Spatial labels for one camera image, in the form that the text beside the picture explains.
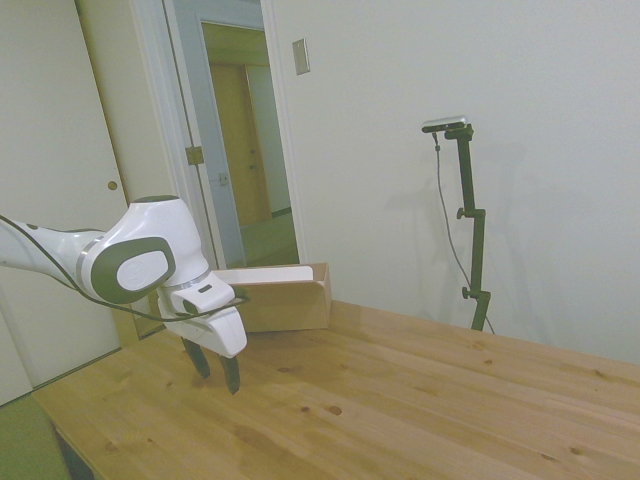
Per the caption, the wooden hallway door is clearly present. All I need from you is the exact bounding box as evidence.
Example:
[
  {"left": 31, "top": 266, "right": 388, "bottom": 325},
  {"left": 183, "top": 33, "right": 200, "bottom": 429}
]
[{"left": 209, "top": 62, "right": 274, "bottom": 226}]

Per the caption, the white open door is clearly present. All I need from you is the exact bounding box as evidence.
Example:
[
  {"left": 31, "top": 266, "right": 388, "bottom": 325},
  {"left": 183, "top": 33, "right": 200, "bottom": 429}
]
[{"left": 160, "top": 0, "right": 232, "bottom": 271}]

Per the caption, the grey exterior camera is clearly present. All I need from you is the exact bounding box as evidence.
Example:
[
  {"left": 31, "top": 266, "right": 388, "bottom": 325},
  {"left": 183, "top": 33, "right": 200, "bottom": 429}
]
[{"left": 421, "top": 114, "right": 470, "bottom": 134}]

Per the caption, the open cardboard box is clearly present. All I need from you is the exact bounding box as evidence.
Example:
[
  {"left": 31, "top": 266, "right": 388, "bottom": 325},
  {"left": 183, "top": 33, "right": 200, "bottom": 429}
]
[{"left": 215, "top": 262, "right": 333, "bottom": 333}]

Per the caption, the white wall switch plate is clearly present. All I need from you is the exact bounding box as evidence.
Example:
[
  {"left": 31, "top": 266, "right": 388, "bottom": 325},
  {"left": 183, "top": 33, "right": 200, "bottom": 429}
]
[{"left": 292, "top": 38, "right": 311, "bottom": 77}]

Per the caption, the black camera stand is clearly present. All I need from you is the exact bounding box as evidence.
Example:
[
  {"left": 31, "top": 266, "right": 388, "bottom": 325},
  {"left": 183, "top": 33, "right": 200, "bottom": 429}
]
[{"left": 443, "top": 124, "right": 492, "bottom": 332}]

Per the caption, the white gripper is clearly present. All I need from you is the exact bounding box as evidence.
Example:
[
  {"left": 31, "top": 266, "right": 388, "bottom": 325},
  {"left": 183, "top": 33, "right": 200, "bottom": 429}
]
[{"left": 158, "top": 291, "right": 249, "bottom": 396}]

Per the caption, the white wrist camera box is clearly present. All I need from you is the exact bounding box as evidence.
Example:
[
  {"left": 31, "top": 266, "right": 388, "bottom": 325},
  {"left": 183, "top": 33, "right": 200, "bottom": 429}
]
[{"left": 169, "top": 272, "right": 236, "bottom": 315}]

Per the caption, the white closet door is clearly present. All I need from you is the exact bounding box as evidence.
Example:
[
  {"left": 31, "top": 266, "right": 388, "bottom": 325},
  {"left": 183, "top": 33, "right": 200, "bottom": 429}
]
[{"left": 0, "top": 0, "right": 136, "bottom": 396}]

